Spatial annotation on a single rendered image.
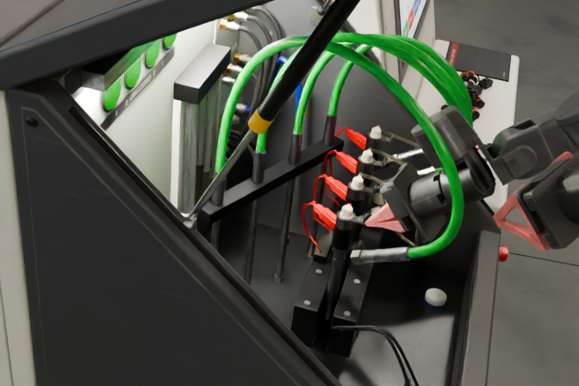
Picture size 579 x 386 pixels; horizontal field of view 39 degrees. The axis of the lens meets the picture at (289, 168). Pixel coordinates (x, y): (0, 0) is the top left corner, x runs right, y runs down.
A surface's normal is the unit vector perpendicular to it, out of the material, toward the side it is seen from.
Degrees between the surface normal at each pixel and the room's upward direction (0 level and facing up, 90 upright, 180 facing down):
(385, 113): 90
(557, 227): 47
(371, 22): 90
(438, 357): 0
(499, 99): 0
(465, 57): 0
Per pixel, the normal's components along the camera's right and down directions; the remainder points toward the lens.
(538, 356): 0.11, -0.82
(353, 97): -0.26, 0.52
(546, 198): 0.43, -0.18
